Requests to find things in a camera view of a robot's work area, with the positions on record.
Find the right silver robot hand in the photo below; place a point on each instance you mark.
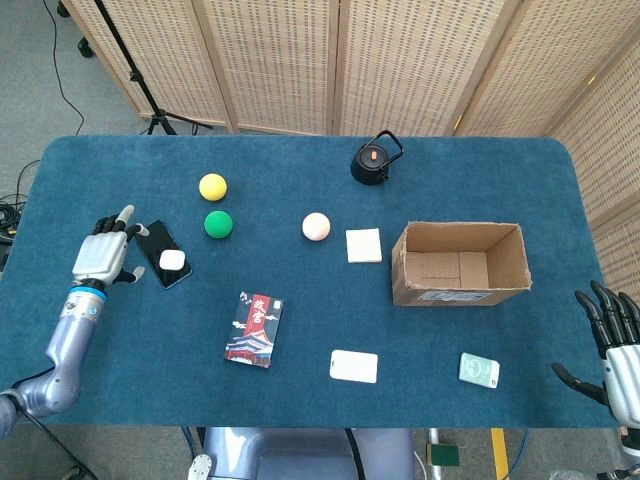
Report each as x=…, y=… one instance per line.
x=622, y=370

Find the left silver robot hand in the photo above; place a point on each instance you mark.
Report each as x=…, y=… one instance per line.
x=100, y=257

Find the white earbuds case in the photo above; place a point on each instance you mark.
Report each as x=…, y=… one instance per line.
x=172, y=259

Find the pink ball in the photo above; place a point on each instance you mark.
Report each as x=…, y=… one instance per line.
x=316, y=226

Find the white ID card holder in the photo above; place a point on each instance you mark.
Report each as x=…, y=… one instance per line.
x=353, y=366

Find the dark red palace print box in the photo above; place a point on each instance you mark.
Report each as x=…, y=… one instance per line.
x=254, y=330

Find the brown cardboard box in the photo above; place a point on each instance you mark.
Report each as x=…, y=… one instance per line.
x=450, y=295

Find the black smartphone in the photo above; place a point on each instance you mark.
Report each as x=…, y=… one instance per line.
x=150, y=240

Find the green foam ball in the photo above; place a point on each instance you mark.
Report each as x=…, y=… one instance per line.
x=218, y=224

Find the yellow foam ball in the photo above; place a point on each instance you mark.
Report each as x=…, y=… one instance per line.
x=213, y=187

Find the mint green tissue pack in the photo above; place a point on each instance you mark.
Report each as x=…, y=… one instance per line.
x=478, y=370

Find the black tripod stand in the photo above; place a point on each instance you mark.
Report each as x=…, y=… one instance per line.
x=161, y=122

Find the green white block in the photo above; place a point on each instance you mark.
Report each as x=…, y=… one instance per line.
x=442, y=453

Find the silver metal table leg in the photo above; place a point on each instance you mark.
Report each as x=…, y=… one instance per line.
x=434, y=435

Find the blue carpet table cover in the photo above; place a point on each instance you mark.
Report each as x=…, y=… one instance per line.
x=300, y=310

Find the black caster wheel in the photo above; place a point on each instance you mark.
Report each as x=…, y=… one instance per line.
x=86, y=48

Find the pale yellow sticky note pad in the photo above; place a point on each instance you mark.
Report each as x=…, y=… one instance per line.
x=363, y=245

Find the woven wicker folding screen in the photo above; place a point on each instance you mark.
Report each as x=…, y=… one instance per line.
x=280, y=60

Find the lavender robot torso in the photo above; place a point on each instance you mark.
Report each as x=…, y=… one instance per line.
x=300, y=450

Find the black cast iron teapot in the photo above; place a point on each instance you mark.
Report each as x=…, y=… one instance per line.
x=369, y=167

